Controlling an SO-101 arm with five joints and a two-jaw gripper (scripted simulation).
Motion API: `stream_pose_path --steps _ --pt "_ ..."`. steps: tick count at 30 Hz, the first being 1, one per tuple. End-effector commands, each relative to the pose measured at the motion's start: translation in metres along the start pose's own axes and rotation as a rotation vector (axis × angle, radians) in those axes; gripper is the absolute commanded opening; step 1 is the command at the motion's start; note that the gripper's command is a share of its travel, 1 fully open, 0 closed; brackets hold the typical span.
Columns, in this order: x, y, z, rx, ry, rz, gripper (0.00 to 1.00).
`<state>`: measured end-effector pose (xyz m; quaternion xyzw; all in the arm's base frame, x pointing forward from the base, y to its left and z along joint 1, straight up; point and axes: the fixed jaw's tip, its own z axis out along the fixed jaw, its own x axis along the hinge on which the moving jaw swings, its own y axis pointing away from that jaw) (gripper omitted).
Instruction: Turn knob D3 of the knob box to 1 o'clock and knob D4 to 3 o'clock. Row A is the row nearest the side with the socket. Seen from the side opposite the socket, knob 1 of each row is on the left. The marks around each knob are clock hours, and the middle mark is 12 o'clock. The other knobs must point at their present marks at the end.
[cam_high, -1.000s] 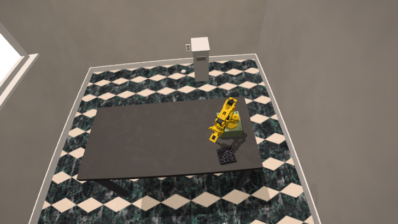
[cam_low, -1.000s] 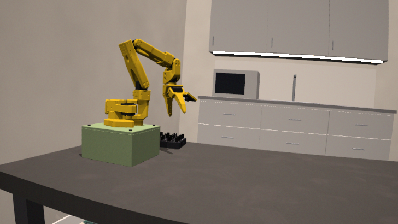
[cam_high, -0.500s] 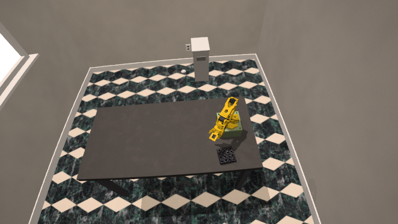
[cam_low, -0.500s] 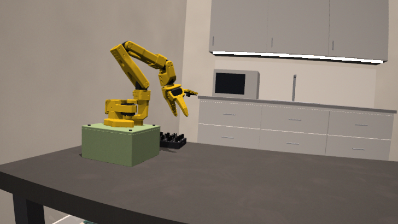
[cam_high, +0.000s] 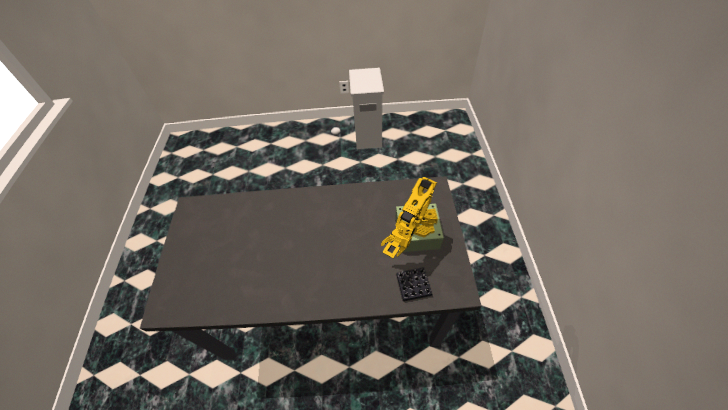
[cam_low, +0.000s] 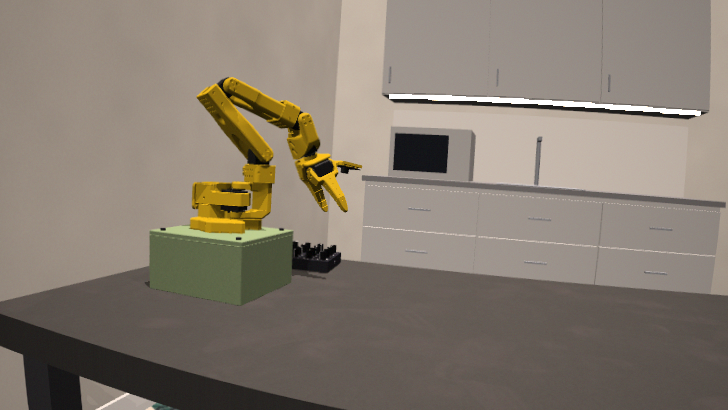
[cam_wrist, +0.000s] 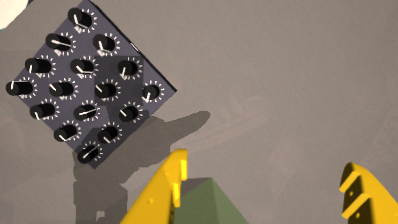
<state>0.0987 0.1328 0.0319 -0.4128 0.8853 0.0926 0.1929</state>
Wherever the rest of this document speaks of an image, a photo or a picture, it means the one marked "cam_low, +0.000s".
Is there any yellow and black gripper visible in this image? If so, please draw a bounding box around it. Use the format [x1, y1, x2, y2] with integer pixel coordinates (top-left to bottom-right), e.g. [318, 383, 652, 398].
[295, 153, 362, 212]

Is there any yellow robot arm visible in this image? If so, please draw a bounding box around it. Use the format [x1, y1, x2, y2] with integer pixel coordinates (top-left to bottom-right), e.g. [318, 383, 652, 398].
[190, 77, 320, 234]

